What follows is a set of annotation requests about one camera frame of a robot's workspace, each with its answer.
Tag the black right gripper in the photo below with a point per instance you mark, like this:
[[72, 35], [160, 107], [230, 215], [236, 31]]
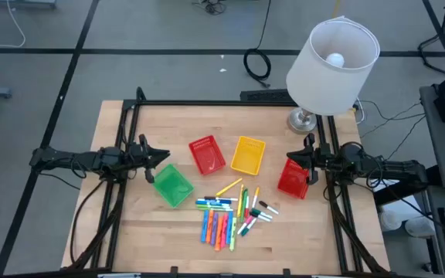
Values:
[[321, 159]]

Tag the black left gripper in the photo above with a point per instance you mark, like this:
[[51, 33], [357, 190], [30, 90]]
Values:
[[135, 157]]

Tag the black-cap Sharpie marker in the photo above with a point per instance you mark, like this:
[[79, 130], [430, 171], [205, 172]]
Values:
[[254, 215], [269, 207]]

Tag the dark blue Expo marker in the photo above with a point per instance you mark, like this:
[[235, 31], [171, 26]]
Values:
[[211, 201]]

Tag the red-cap Sharpie marker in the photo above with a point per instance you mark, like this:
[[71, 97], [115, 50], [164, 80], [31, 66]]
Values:
[[247, 204]]

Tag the light blue Expo marker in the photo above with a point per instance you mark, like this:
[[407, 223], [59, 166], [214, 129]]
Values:
[[215, 204]]

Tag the yellow slim highlighter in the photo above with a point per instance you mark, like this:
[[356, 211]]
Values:
[[228, 187], [240, 202]]

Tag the black Expo marker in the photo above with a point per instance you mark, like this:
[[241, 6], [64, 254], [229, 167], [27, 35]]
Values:
[[222, 199]]

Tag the light green Expo marker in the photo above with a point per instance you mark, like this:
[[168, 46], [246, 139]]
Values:
[[218, 209]]

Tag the blue fat highlighter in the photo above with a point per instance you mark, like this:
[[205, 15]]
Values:
[[205, 228], [229, 228]]

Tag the orange fat highlighter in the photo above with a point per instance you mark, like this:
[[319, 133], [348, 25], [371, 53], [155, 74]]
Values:
[[209, 228], [218, 235]]

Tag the purple fat highlighter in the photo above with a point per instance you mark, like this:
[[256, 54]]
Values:
[[214, 231]]

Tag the pink fat highlighter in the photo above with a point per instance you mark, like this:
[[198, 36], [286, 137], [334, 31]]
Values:
[[224, 231]]

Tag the light green fat highlighter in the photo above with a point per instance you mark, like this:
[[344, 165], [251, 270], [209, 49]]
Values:
[[233, 235]]

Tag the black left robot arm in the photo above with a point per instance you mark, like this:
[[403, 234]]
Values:
[[64, 158]]

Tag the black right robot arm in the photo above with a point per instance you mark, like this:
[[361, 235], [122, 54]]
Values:
[[392, 168]]

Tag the red plastic basket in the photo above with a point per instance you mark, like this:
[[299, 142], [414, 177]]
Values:
[[292, 181], [207, 154]]

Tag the green plastic basket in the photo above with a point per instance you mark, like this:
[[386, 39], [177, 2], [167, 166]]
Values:
[[172, 185]]

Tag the yellow plastic basket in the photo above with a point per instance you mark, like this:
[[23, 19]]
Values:
[[247, 154]]

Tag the yellow-cap Sharpie marker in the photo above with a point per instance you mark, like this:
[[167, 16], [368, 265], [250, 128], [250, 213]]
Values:
[[255, 195]]

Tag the green-cap Sharpie marker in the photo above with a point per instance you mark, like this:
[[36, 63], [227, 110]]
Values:
[[258, 212]]

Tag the black power strip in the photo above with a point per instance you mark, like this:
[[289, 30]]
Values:
[[265, 95]]

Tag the green slim highlighter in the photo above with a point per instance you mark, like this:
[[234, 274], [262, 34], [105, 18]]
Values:
[[244, 204]]

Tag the table lamp white shade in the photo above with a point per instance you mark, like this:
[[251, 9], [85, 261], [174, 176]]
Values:
[[323, 85]]

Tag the pink-cap Sharpie marker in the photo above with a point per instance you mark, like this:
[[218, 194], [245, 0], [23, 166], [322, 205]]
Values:
[[247, 222]]

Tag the teal-cap Sharpie marker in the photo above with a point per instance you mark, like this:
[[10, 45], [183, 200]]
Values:
[[245, 231]]

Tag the white round cup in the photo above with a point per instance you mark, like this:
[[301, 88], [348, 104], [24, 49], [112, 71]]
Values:
[[389, 221], [419, 227]]

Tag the black metal beam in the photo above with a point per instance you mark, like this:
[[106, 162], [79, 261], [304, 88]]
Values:
[[408, 187]]

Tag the black metal table frame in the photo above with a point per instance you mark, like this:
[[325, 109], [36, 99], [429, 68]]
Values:
[[207, 103]]

